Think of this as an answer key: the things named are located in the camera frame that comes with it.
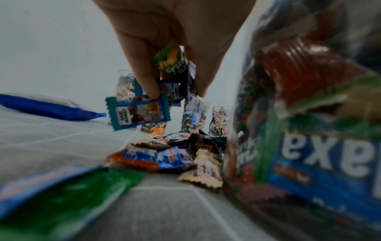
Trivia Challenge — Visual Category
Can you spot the person's left hand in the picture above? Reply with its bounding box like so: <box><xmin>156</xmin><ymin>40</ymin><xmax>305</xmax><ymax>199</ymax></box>
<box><xmin>92</xmin><ymin>0</ymin><xmax>257</xmax><ymax>100</ymax></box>

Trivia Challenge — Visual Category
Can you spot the dark blue candy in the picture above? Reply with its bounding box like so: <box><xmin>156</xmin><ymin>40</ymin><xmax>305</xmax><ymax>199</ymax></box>
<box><xmin>158</xmin><ymin>79</ymin><xmax>187</xmax><ymax>107</ymax></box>

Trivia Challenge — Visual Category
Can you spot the small transparent plastic jar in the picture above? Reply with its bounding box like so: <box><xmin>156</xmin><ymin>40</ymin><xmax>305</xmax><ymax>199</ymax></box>
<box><xmin>115</xmin><ymin>70</ymin><xmax>138</xmax><ymax>102</ymax></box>
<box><xmin>180</xmin><ymin>96</ymin><xmax>210</xmax><ymax>134</ymax></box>
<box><xmin>208</xmin><ymin>106</ymin><xmax>232</xmax><ymax>138</ymax></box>

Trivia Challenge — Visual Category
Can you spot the teal-bordered candy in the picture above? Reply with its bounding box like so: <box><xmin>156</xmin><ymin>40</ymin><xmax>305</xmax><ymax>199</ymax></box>
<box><xmin>105</xmin><ymin>93</ymin><xmax>172</xmax><ymax>132</ymax></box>

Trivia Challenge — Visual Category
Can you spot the tall transparent plastic jar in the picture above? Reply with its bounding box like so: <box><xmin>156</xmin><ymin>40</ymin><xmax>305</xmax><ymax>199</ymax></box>
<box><xmin>140</xmin><ymin>121</ymin><xmax>169</xmax><ymax>136</ymax></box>

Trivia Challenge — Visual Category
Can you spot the pile of colourful candies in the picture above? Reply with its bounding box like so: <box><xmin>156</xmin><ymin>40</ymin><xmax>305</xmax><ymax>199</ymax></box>
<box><xmin>0</xmin><ymin>121</ymin><xmax>228</xmax><ymax>241</ymax></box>

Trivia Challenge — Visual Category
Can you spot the medium round lidded container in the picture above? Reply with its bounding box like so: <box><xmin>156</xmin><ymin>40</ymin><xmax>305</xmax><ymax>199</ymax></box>
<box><xmin>223</xmin><ymin>0</ymin><xmax>381</xmax><ymax>241</ymax></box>

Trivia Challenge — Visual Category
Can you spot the blue snack packet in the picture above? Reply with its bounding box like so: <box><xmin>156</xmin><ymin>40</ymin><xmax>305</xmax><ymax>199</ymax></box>
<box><xmin>0</xmin><ymin>93</ymin><xmax>108</xmax><ymax>122</ymax></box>

